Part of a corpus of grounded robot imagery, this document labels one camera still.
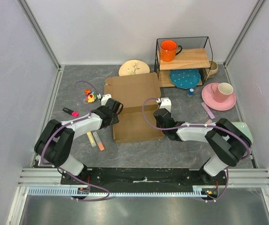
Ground brown cardboard box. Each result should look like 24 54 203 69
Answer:
105 73 164 143

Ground blue small bottle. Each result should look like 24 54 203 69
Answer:
187 88 194 97

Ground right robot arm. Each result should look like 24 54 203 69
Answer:
153 108 252 185

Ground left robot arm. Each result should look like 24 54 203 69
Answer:
34 97 123 184

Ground small orange toy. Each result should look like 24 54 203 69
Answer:
84 89 92 96

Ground orange highlighter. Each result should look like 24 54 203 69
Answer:
93 131 105 151

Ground pink black highlighter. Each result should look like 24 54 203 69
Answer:
62 107 79 117

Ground blue dotted plate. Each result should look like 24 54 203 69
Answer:
169 69 201 89

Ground peach highlighter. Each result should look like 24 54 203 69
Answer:
205 119 213 124

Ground pink saucer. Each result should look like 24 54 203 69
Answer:
202 83 236 111

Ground cream bird plate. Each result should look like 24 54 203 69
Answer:
118 60 150 76

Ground pink cup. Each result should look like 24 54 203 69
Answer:
210 82 233 103

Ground beige ceramic cup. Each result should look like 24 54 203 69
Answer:
206 61 218 79

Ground orange mug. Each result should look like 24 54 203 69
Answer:
160 40 183 62

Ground mint green square plate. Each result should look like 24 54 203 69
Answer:
232 122 254 144

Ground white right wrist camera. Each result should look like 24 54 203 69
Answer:
159 97 172 113

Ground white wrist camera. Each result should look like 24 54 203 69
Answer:
101 94 112 106
159 97 172 113

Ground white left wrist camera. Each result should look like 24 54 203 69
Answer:
101 94 112 106

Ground yellow flower keychain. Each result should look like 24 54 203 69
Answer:
83 91 97 104

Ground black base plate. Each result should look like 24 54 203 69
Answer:
61 167 226 187

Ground black wire wooden shelf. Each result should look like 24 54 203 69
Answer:
154 36 213 88

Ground grey cable duct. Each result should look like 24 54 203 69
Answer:
28 186 228 197

